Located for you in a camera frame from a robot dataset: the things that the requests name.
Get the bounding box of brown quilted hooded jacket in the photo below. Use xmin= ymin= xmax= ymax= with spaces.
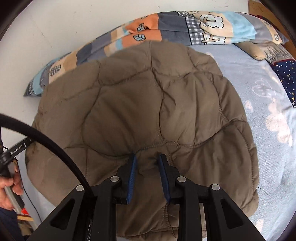
xmin=33 ymin=42 xmax=258 ymax=240

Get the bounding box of wooden shelf with red items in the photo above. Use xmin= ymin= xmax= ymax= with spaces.
xmin=16 ymin=207 xmax=37 ymax=235

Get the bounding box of light blue bed sheet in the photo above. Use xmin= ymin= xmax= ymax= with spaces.
xmin=25 ymin=45 xmax=295 ymax=240

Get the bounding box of patchwork folded quilt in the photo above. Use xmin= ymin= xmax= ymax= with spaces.
xmin=24 ymin=11 xmax=287 ymax=97

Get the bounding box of navy star pattern pillow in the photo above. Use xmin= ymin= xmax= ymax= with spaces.
xmin=271 ymin=59 xmax=296 ymax=108

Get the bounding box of beige printed pillow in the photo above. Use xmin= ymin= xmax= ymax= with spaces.
xmin=235 ymin=41 xmax=295 ymax=65

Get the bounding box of wooden headboard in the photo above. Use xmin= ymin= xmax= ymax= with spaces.
xmin=248 ymin=1 xmax=295 ymax=58

